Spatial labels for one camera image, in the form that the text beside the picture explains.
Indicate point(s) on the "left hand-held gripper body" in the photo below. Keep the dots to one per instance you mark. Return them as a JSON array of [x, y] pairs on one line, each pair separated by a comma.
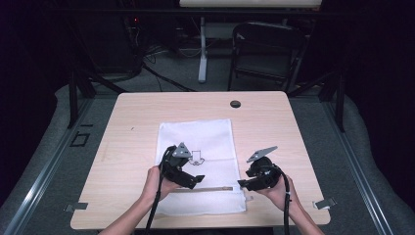
[[174, 166]]

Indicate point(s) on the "grey metal table bracket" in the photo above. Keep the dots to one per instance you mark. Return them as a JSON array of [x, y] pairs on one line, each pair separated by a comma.
[[76, 206], [324, 203]]

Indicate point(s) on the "white mesh laundry bag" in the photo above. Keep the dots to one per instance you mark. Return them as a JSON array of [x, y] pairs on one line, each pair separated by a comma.
[[208, 137]]

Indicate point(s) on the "white desk leg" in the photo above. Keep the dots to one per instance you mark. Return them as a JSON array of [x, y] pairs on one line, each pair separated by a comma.
[[203, 49]]

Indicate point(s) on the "aluminium floor rail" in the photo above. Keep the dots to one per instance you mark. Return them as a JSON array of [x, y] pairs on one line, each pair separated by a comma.
[[355, 173], [49, 173]]

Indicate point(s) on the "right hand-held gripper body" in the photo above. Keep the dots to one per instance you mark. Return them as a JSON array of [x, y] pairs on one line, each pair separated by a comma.
[[264, 173]]

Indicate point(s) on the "black metal stand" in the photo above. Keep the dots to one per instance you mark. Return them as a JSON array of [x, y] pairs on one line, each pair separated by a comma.
[[73, 101], [341, 104]]

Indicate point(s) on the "black folding chair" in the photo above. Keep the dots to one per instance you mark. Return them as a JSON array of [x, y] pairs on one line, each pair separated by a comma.
[[267, 49]]

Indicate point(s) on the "person's right hand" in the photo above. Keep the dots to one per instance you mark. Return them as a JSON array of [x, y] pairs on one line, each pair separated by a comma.
[[282, 196]]

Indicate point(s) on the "person's left hand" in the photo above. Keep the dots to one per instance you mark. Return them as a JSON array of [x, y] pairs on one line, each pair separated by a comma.
[[151, 186]]

